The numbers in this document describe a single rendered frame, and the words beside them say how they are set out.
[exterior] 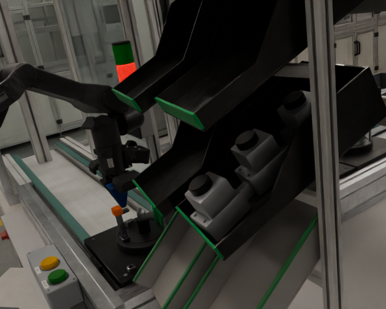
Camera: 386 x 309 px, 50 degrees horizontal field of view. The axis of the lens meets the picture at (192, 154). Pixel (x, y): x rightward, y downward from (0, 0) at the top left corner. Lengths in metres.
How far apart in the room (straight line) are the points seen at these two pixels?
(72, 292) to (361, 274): 0.64
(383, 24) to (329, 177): 6.25
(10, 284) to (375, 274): 0.91
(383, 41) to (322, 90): 6.29
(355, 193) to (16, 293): 0.93
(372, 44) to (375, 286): 5.70
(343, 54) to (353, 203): 4.95
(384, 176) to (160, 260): 0.75
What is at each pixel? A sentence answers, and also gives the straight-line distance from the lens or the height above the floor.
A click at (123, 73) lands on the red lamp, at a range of 1.09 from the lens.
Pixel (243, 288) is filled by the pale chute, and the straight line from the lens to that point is 0.65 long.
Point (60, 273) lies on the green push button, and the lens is 0.98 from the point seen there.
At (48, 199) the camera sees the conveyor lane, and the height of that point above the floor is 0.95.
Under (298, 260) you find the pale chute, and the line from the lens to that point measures 0.56.
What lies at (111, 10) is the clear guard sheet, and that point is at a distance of 1.20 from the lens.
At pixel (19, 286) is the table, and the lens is 1.22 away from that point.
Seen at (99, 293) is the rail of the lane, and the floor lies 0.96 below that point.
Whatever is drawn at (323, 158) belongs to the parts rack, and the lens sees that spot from 0.49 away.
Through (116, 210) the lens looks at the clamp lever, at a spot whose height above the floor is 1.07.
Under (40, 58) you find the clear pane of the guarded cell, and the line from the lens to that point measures 2.21.
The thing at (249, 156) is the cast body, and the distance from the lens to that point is 0.52.
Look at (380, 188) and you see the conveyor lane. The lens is 1.31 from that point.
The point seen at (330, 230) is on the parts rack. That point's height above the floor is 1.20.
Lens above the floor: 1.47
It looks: 20 degrees down
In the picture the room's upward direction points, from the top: 9 degrees counter-clockwise
